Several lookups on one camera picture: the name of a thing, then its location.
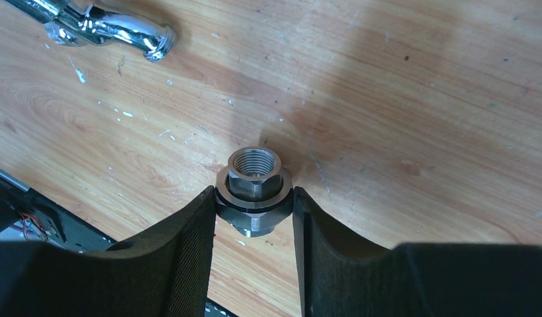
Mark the steel threaded pipe fitting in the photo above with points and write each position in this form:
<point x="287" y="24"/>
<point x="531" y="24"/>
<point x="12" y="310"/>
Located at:
<point x="254" y="192"/>

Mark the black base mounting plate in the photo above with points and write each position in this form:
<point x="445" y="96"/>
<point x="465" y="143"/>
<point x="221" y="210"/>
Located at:
<point x="46" y="218"/>

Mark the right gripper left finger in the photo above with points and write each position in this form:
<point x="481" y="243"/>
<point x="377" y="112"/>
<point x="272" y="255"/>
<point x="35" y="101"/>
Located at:
<point x="161" y="271"/>

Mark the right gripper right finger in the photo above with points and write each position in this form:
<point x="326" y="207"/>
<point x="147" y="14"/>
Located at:
<point x="341" y="273"/>

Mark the chrome water faucet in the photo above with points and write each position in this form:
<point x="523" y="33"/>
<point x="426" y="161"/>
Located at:
<point x="70" y="25"/>

